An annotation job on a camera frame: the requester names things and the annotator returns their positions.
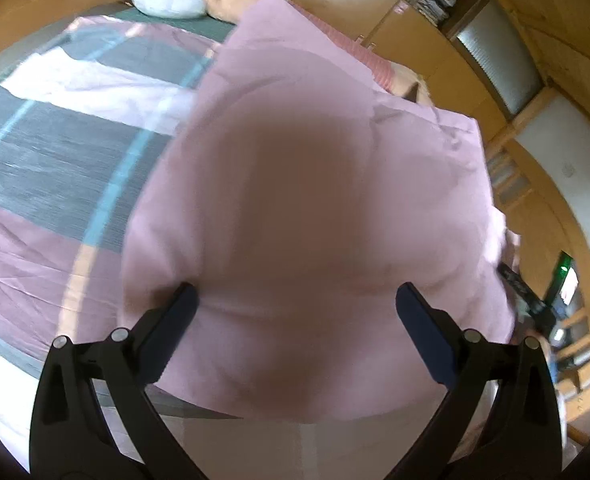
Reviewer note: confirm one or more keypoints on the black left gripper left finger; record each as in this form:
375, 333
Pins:
69, 436

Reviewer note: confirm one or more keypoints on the striped plush doll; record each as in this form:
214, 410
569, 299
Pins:
347, 23

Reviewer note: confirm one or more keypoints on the pink and black jacket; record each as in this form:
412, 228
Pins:
297, 200

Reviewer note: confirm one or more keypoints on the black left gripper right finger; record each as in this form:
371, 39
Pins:
521, 438

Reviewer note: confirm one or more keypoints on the plaid bed sheet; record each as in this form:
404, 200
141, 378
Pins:
83, 120

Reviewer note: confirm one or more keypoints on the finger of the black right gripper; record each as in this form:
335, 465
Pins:
534, 305

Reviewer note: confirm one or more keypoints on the green lit device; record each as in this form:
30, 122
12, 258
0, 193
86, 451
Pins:
563, 286

